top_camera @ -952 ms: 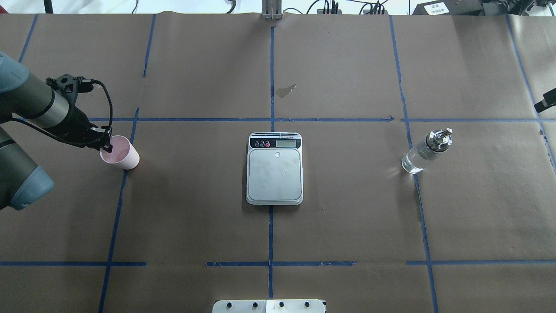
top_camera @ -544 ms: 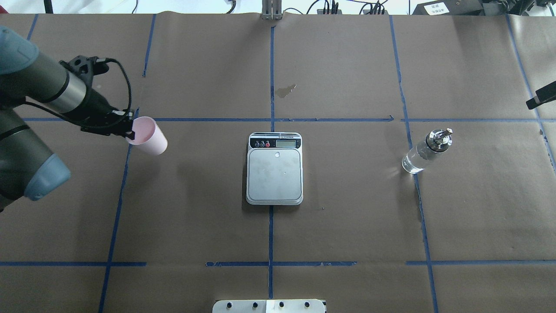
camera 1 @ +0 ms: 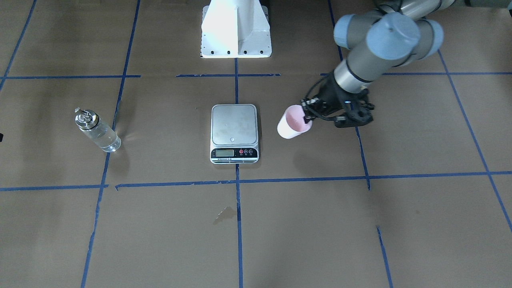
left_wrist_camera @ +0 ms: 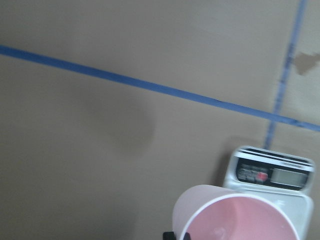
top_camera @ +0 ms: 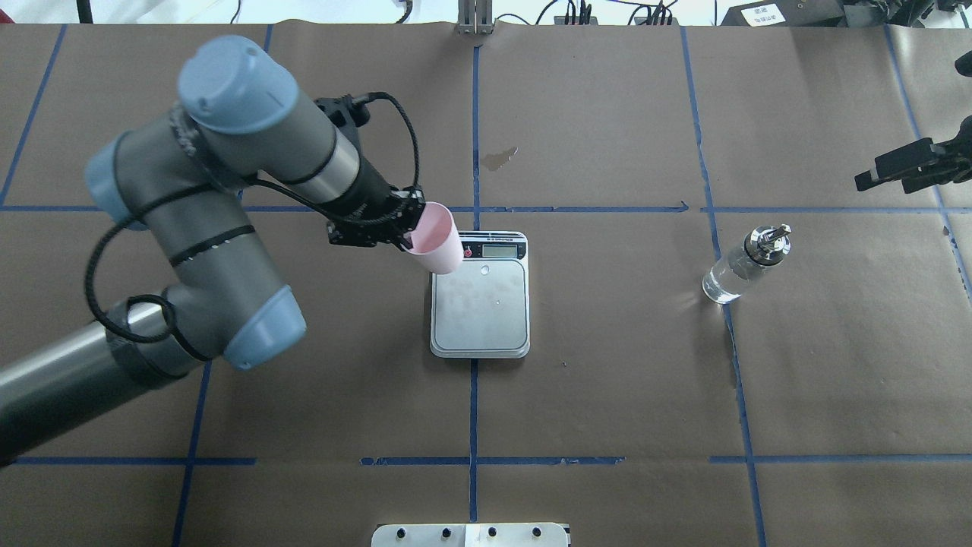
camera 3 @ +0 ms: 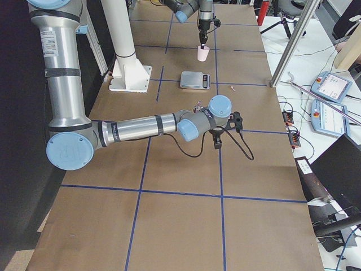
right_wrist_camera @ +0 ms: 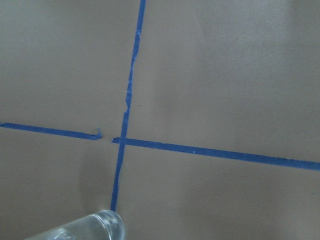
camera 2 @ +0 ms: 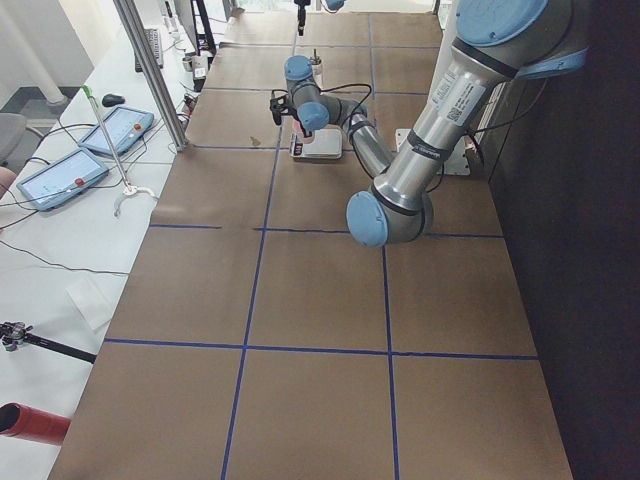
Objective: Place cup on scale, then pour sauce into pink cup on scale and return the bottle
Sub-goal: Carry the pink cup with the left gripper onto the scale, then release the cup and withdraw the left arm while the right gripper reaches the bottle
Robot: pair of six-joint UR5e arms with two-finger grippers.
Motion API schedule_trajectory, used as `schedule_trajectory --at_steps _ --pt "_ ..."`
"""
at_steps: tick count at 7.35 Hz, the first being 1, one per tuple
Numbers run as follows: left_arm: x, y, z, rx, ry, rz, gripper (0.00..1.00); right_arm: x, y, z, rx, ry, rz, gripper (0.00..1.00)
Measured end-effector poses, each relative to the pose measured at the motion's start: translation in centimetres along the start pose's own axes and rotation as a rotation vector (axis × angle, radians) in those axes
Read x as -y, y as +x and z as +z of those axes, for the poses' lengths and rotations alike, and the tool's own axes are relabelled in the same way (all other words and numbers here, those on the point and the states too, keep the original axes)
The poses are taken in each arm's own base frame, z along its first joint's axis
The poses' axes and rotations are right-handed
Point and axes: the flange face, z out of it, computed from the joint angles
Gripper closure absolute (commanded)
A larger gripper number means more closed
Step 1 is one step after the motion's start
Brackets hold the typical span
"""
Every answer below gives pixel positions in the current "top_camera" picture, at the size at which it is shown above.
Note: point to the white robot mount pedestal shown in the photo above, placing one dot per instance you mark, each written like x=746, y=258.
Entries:
x=473, y=534

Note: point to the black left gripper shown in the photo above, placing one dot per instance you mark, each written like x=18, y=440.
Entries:
x=373, y=191

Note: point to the aluminium frame post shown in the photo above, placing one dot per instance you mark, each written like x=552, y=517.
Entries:
x=475, y=17

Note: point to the clear glass sauce bottle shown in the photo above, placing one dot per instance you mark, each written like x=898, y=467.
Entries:
x=764, y=249

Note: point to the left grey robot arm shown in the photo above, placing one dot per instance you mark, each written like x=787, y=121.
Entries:
x=240, y=120

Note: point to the black box with label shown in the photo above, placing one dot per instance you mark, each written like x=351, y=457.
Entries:
x=785, y=14

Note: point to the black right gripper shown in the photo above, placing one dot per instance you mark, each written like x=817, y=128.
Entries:
x=905, y=168

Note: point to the pink plastic cup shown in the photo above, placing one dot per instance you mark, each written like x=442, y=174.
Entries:
x=435, y=242

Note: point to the silver digital kitchen scale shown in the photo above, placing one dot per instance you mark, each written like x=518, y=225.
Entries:
x=482, y=310

